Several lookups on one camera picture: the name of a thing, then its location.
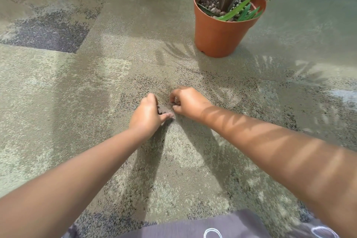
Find person's right hand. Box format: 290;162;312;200
169;86;215;124

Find person's left hand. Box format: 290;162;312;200
128;93;175;141

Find brown clay pebbles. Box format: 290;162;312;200
157;105;176;120

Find terracotta plastic plant pot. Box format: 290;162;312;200
193;0;267;58

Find narrow dark green leaf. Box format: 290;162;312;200
197;3;221;17

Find long light green leaf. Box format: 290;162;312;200
215;0;253;22

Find split green leaf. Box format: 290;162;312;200
237;3;264;22

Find person's left forearm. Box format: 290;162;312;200
0;128;151;238

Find person's right forearm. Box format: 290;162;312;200
199;104;357;238

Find bed of brown clay pebbles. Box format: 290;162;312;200
198;0;253;21

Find grey patterned trousers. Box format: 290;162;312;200
62;208;341;238

